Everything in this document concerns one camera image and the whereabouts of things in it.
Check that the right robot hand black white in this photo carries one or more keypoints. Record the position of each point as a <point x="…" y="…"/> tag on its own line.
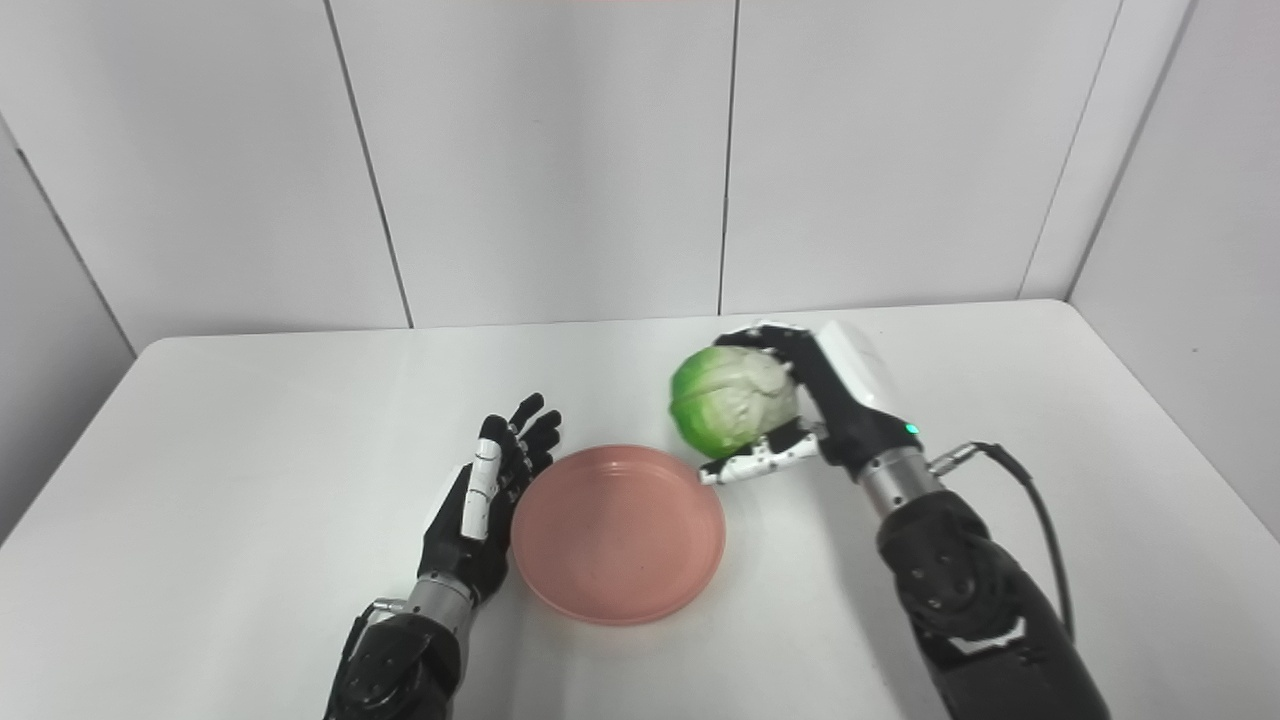
<point x="835" y="405"/>

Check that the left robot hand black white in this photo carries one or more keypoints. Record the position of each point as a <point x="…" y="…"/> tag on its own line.
<point x="480" y="515"/>

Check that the green white cabbage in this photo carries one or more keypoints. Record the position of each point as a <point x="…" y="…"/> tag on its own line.
<point x="730" y="400"/>

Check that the pink plate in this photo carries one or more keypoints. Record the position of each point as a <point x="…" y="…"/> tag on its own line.
<point x="618" y="533"/>

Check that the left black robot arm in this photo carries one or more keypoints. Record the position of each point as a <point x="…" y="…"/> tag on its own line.
<point x="405" y="655"/>

